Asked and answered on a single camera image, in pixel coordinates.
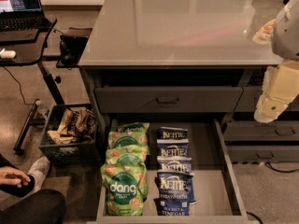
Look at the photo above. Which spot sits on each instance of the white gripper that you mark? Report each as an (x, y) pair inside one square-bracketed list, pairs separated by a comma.
[(286, 36)]

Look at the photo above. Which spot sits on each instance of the blue kettle chip bag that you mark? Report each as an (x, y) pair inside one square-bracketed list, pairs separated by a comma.
[(176, 163), (174, 189), (171, 133), (171, 148)]

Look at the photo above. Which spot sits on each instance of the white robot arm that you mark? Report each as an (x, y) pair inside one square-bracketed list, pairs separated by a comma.
[(282, 33)]

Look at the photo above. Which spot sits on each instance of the grey right top drawer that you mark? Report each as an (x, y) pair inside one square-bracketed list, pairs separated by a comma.
[(250, 97)]

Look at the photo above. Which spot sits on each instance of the open grey middle drawer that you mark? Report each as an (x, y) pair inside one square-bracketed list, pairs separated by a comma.
[(218, 199)]

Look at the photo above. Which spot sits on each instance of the grey counter cabinet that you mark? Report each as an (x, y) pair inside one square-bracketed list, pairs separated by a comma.
[(177, 43)]

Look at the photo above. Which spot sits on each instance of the green dang chip bag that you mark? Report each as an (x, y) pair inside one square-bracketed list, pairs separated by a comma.
[(127, 154), (127, 188), (122, 139), (134, 127)]

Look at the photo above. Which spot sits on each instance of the back green Dang chip bag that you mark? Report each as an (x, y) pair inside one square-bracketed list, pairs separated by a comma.
[(134, 127)]

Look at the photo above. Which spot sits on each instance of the front green Dang chip bag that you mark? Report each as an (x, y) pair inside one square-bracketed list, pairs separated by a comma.
[(127, 188)]

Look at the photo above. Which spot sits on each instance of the person's hand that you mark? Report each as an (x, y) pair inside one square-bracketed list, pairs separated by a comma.
[(13, 177)]

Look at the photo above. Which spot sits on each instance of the grey right lower drawers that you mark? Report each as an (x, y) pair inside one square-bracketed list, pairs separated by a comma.
[(250, 141)]

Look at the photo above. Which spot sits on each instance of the brown snack bags in crate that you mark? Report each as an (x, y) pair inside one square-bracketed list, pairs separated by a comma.
[(74, 127)]

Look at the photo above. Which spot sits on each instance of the dark plastic crate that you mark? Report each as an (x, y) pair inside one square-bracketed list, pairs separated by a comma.
[(71, 154)]

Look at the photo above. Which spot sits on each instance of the white sneaker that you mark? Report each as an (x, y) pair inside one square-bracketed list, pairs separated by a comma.
[(39, 171)]

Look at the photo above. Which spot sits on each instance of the person's leg in black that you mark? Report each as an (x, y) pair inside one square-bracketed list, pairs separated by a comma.
[(46, 206)]

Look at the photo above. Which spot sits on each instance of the black rolling laptop desk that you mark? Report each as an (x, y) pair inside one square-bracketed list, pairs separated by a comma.
[(30, 54)]

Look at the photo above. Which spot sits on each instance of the open laptop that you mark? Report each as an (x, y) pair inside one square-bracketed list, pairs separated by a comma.
[(18, 15)]

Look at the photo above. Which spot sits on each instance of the white computer mouse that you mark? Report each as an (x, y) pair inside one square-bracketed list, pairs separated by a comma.
[(7, 54)]

